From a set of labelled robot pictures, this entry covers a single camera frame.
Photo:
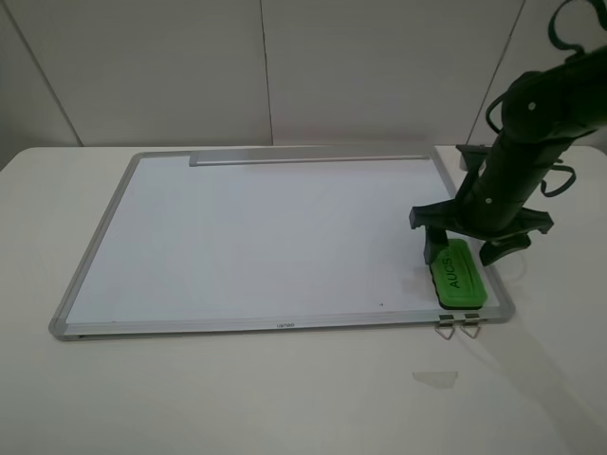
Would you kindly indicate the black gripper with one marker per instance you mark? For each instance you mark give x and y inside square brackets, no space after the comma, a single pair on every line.
[485,208]

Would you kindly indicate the green whiteboard eraser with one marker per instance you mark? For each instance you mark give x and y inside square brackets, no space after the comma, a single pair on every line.
[456,279]

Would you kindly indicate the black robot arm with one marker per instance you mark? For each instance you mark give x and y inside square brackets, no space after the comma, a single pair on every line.
[543,114]

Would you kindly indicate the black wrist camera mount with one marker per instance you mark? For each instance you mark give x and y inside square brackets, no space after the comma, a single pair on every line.
[472,156]

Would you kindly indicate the aluminium framed whiteboard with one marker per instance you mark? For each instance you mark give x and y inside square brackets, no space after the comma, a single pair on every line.
[266,238]

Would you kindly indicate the right metal hanger clip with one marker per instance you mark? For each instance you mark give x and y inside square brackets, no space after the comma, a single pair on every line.
[471,325]

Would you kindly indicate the left metal hanger clip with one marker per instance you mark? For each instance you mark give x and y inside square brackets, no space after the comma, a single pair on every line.
[445,327]

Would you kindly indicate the metal hanger clip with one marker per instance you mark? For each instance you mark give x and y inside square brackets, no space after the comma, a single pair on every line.
[471,325]
[445,327]

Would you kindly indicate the clear tape piece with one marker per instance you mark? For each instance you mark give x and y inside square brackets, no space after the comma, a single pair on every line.
[437,380]

